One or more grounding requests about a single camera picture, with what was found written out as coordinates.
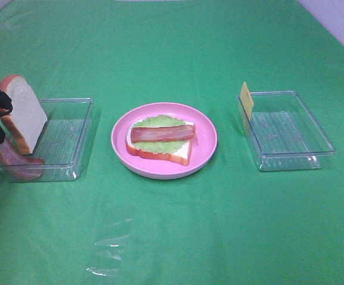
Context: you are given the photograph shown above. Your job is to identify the bacon strip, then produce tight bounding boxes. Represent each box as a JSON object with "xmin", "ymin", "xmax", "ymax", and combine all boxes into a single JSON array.
[
  {"xmin": 0, "ymin": 138, "xmax": 45, "ymax": 181},
  {"xmin": 130, "ymin": 125, "xmax": 195, "ymax": 143}
]

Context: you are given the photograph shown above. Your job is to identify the green lettuce leaf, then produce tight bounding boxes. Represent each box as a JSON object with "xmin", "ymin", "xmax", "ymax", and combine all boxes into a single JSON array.
[{"xmin": 127, "ymin": 114, "xmax": 194, "ymax": 154}]

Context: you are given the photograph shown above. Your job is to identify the bread slice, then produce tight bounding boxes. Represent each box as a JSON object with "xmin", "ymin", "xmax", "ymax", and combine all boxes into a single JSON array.
[
  {"xmin": 0, "ymin": 75, "xmax": 48, "ymax": 155},
  {"xmin": 126, "ymin": 136, "xmax": 192, "ymax": 166}
]

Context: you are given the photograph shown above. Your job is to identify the leaning bread slice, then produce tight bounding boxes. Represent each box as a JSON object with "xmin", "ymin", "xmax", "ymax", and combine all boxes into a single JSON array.
[{"xmin": 0, "ymin": 75, "xmax": 48, "ymax": 155}]

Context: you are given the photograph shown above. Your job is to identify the left clear plastic tray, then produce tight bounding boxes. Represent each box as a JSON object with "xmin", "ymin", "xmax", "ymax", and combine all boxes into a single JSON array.
[{"xmin": 0, "ymin": 97, "xmax": 95, "ymax": 183}]

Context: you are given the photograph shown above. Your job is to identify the clear plastic tray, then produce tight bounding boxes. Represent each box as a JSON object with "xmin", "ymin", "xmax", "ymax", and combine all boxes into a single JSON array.
[
  {"xmin": 238, "ymin": 91, "xmax": 336, "ymax": 172},
  {"xmin": 0, "ymin": 97, "xmax": 95, "ymax": 183}
]

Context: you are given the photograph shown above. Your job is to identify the clear tape patch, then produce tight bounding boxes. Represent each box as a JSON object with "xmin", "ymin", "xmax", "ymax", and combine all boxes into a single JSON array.
[{"xmin": 86, "ymin": 205, "xmax": 135, "ymax": 284}]

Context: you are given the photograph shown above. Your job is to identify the pink round plate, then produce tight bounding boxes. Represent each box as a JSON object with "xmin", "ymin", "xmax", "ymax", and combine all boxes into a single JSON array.
[{"xmin": 111, "ymin": 102, "xmax": 217, "ymax": 180}]

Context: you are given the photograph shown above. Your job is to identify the green tablecloth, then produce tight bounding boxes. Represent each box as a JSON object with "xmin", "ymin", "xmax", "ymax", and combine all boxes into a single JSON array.
[{"xmin": 0, "ymin": 1, "xmax": 344, "ymax": 284}]

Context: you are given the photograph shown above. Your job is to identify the yellow cheese slice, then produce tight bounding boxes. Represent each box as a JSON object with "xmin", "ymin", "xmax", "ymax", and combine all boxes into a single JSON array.
[{"xmin": 240, "ymin": 82, "xmax": 254, "ymax": 121}]

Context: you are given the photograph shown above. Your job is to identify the right clear plastic tray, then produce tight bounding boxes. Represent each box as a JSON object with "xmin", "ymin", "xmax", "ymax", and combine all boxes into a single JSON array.
[{"xmin": 238, "ymin": 91, "xmax": 336, "ymax": 172}]

